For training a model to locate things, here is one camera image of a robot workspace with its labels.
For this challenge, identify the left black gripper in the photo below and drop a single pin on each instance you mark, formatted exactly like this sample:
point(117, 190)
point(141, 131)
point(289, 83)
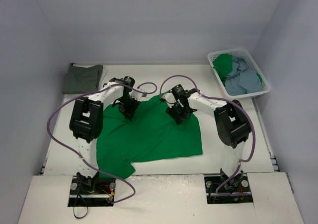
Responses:
point(128, 106)

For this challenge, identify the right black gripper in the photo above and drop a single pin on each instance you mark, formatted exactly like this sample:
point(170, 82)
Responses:
point(179, 112)

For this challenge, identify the green t shirt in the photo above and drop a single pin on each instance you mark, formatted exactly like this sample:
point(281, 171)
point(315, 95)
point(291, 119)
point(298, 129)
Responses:
point(151, 135)
point(223, 65)

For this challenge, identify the grey t shirt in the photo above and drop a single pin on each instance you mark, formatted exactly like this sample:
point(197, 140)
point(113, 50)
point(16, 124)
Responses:
point(79, 80)

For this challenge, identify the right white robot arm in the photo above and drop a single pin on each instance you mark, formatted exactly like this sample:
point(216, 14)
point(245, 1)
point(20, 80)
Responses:
point(232, 128)

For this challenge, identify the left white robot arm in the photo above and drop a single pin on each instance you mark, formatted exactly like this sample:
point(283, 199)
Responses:
point(87, 122)

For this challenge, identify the light blue t shirt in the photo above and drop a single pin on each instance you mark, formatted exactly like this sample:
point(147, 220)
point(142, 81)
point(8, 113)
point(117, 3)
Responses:
point(241, 80)

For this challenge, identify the white laundry basket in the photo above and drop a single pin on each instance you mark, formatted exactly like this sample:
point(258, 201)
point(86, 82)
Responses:
point(242, 53)

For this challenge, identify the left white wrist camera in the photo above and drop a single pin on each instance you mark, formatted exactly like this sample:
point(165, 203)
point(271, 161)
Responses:
point(137, 95)

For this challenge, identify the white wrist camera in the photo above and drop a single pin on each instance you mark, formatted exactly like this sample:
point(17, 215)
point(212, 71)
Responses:
point(168, 98)
point(137, 95)

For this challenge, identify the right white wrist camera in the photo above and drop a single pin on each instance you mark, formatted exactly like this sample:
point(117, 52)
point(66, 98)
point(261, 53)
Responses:
point(168, 98)

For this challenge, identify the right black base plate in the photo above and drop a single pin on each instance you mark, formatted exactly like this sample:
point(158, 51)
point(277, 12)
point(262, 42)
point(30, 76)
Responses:
point(239, 191)

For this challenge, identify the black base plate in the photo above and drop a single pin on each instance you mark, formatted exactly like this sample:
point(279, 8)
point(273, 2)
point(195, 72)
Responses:
point(239, 191)
point(102, 195)

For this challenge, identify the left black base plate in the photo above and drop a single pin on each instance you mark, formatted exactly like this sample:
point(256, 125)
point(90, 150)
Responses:
point(102, 195)

